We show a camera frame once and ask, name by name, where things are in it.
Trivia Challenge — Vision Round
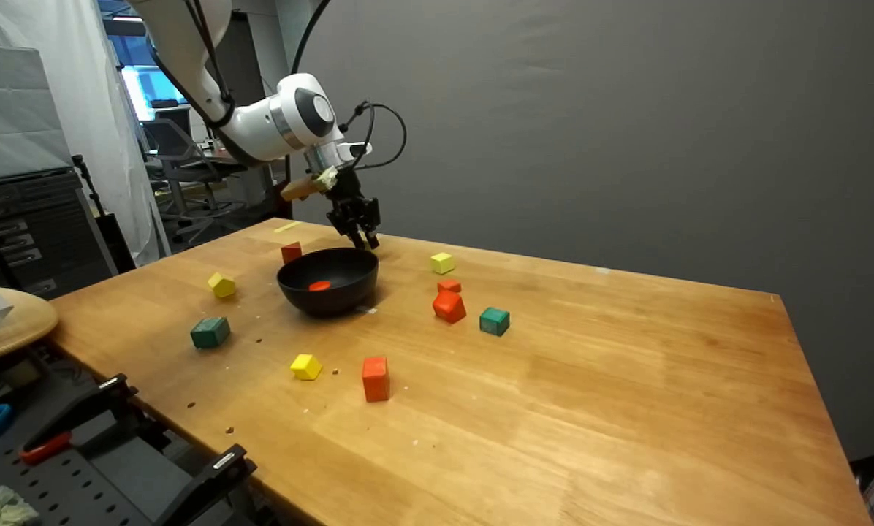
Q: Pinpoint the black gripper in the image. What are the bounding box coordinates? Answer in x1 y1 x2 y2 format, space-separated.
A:
323 167 382 253

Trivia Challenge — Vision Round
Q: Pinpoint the grey fabric backdrop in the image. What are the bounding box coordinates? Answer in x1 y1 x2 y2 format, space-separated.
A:
282 0 874 465

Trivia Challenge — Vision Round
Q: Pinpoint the blue lit window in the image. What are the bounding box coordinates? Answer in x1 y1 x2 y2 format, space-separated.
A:
101 9 190 111

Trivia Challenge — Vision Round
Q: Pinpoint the white crumpled object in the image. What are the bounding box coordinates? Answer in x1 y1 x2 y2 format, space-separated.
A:
0 481 43 526

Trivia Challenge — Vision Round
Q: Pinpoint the round wooden side table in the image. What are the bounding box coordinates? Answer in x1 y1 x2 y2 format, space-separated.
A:
0 284 60 371

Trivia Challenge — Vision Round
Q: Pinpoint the grey panel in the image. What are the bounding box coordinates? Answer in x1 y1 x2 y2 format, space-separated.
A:
0 40 73 183

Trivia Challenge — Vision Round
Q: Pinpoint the teal wooden block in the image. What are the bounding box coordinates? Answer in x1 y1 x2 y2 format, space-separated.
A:
477 304 512 338
187 313 234 352

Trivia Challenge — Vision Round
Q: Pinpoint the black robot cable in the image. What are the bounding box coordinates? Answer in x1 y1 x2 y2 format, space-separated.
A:
341 95 411 176

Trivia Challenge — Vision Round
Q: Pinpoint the orange wooden block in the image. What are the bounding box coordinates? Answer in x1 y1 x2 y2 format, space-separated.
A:
358 352 390 406
430 278 469 327

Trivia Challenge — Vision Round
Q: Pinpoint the black bowl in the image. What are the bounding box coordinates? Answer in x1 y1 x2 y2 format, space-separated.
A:
275 246 382 320

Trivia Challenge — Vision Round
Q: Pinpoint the large yellow wooden block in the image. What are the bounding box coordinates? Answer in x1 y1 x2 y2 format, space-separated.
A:
205 270 238 304

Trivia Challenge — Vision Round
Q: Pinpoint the black drawer cabinet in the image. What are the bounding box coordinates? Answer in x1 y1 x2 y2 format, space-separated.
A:
0 167 117 301

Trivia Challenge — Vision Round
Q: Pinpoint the tan wrist camera box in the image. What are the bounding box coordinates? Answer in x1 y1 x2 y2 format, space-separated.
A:
281 167 341 205

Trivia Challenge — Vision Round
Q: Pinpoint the black pegboard table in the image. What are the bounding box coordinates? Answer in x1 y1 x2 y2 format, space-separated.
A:
0 338 291 526

